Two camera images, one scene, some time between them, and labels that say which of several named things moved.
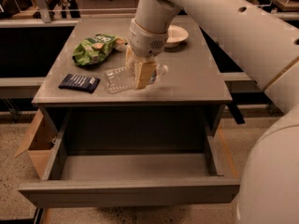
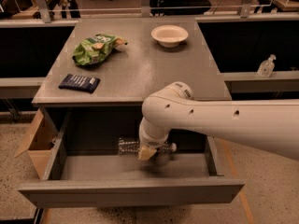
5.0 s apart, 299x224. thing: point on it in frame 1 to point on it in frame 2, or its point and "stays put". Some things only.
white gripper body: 144,42 to 151,142
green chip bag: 92,50 stays put
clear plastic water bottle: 123,79 to 131,147
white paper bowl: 176,34 stays put
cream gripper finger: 143,73 to 146,152
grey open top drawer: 107,156 stays put
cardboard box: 39,143 stays put
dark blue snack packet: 85,83 stays put
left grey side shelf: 20,88 stays put
